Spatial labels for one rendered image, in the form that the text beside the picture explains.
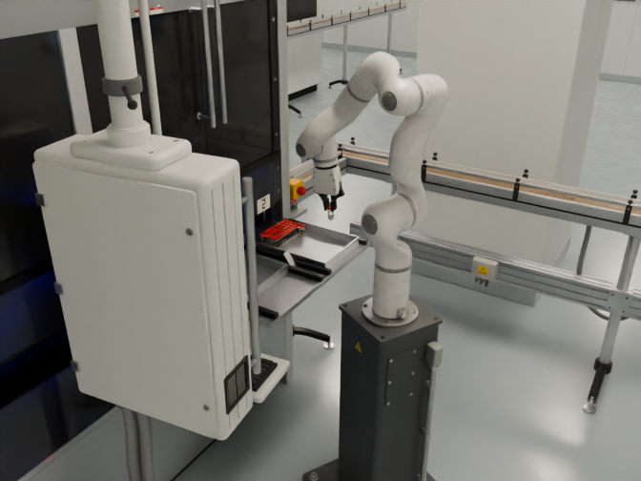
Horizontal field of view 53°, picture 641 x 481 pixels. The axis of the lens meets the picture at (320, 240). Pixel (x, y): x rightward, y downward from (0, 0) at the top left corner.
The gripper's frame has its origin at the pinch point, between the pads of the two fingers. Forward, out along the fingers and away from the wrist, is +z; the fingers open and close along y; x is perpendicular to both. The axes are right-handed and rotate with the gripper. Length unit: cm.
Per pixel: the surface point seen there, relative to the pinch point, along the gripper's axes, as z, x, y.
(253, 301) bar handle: -3, -65, 14
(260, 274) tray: 23.1, -19.0, -21.0
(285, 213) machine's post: 21, 25, -39
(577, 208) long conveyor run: 36, 97, 67
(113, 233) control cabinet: -31, -87, -6
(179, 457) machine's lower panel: 91, -57, -45
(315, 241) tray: 25.9, 13.9, -17.8
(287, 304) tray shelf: 23.8, -31.0, -1.2
